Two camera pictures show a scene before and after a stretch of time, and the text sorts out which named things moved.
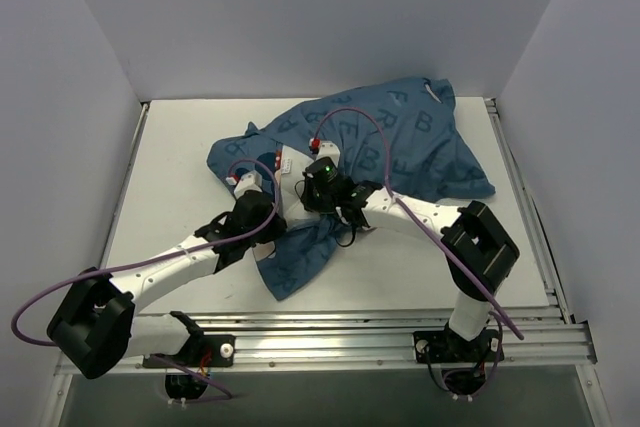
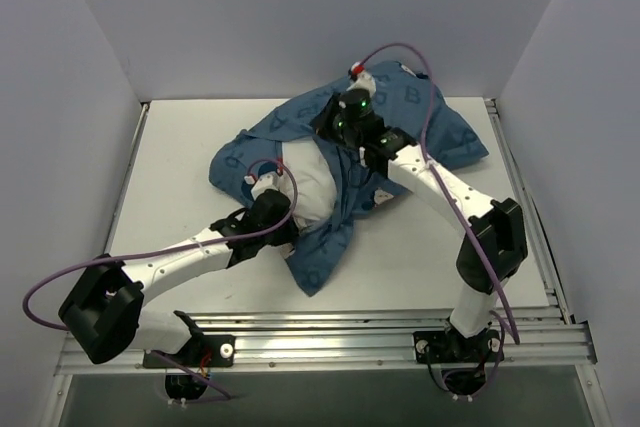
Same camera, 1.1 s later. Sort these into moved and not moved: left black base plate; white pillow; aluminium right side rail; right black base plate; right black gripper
Moved: right black gripper; white pillow
Not moved: right black base plate; aluminium right side rail; left black base plate
